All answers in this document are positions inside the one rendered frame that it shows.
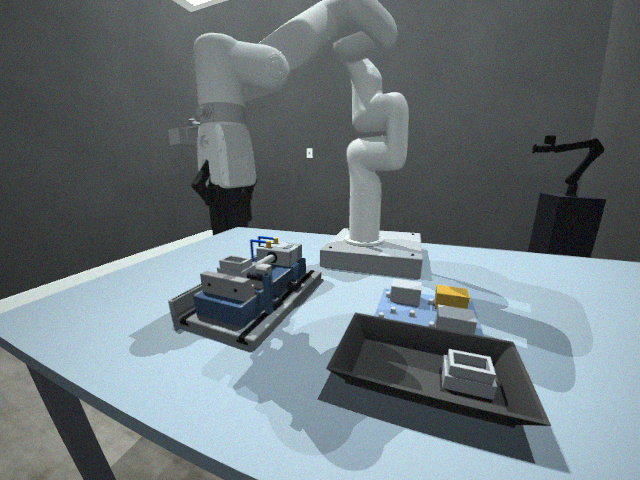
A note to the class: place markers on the yellow block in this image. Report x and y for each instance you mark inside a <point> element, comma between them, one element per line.
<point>451,296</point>

